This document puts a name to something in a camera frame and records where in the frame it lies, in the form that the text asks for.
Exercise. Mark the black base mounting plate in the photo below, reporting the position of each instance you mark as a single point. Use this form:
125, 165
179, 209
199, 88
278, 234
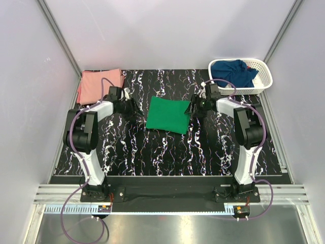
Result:
196, 203

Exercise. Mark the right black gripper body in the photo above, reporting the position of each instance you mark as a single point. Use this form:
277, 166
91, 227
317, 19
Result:
201, 107

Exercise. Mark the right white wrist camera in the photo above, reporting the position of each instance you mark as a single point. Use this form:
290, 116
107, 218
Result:
202, 92

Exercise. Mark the blue t shirt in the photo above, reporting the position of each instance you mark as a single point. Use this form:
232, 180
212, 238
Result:
234, 72

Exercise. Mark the folded pink t shirt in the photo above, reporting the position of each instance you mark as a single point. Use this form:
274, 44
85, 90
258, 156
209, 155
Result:
90, 88

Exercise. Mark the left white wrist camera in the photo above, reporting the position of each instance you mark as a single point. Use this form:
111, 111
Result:
125, 94

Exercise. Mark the white slotted cable duct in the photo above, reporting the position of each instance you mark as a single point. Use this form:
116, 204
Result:
95, 209

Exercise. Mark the white perforated plastic basket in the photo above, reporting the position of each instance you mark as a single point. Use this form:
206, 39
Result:
261, 82

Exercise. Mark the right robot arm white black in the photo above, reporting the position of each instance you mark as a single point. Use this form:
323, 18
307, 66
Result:
250, 133

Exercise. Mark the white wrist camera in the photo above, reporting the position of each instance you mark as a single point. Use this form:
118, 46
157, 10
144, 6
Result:
125, 94
202, 92

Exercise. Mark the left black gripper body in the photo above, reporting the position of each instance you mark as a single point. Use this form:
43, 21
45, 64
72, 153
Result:
126, 108

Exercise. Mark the green t shirt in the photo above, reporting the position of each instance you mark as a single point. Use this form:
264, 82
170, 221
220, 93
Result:
168, 115

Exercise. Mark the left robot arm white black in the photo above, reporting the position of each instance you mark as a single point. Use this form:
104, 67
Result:
81, 136

